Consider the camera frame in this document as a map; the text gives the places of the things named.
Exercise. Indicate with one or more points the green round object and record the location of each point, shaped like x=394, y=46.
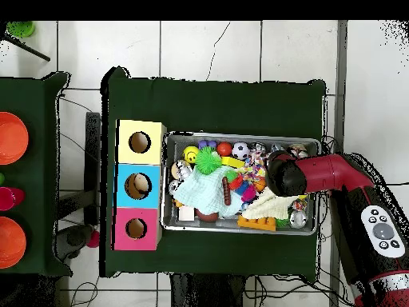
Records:
x=20, y=28

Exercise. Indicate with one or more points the yellow smiley ball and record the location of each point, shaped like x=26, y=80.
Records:
x=191, y=155

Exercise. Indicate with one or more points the green cloth of side table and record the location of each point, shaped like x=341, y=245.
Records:
x=41, y=160

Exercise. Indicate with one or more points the black rod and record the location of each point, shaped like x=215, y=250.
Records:
x=28, y=49

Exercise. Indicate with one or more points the small orange ball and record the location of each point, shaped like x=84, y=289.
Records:
x=224, y=149

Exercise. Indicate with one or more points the cream waffle cloth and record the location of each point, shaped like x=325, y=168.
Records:
x=271, y=208

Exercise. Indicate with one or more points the yellow cheese wedge toy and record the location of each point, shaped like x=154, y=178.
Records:
x=233, y=162

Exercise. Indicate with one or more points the magenta plastic cup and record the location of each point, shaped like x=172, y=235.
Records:
x=11, y=198

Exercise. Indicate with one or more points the orange plastic bowl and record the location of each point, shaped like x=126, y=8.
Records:
x=11, y=243
x=11, y=137

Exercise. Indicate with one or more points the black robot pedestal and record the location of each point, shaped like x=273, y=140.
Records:
x=204, y=291

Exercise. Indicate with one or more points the metal mesh bin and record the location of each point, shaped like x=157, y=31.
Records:
x=171, y=220

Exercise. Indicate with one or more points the wooden box with three holes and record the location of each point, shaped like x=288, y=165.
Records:
x=153, y=153

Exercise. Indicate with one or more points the dark green table cloth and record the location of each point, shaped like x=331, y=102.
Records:
x=207, y=105

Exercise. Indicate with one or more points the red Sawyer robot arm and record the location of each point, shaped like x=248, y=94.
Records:
x=326, y=172

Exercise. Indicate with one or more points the mint green waffle cloth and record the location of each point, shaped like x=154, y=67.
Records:
x=201, y=192

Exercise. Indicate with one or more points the grey object with red ball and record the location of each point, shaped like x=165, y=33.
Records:
x=75, y=240

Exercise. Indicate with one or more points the black and white soccer ball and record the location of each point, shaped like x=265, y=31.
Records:
x=240, y=151

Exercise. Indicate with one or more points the green spiky toy with eyes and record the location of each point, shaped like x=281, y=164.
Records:
x=207, y=160

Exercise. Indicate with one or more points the orange building block plate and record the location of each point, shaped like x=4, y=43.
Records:
x=255, y=223

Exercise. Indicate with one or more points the rainbow spiky caterpillar toy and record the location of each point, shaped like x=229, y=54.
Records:
x=244, y=188

